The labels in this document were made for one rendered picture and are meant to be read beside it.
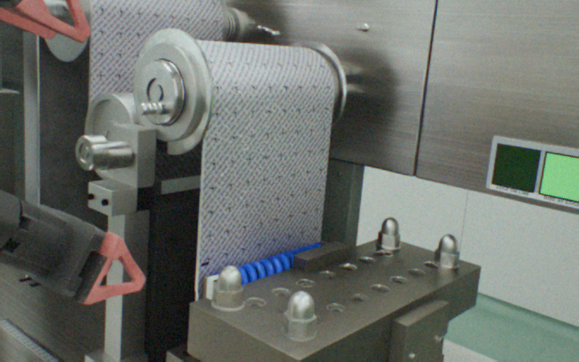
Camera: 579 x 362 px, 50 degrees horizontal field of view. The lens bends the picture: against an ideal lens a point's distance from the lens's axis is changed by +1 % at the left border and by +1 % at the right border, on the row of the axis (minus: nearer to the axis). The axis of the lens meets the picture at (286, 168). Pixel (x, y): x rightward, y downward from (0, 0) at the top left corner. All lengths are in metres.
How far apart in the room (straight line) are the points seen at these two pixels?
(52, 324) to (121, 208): 0.27
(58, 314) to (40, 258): 0.40
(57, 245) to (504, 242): 3.01
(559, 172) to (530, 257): 2.60
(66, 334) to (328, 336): 0.42
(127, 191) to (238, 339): 0.22
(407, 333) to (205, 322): 0.23
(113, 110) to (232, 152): 0.19
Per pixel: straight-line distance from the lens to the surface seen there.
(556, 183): 0.82
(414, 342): 0.75
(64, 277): 0.59
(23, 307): 1.02
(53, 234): 0.59
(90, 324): 0.95
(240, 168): 0.75
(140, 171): 0.75
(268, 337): 0.63
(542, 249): 3.38
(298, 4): 1.03
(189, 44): 0.71
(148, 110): 0.70
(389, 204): 3.72
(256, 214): 0.79
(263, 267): 0.78
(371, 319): 0.70
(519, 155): 0.83
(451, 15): 0.88
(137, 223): 0.77
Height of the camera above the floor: 1.32
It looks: 12 degrees down
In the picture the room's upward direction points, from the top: 5 degrees clockwise
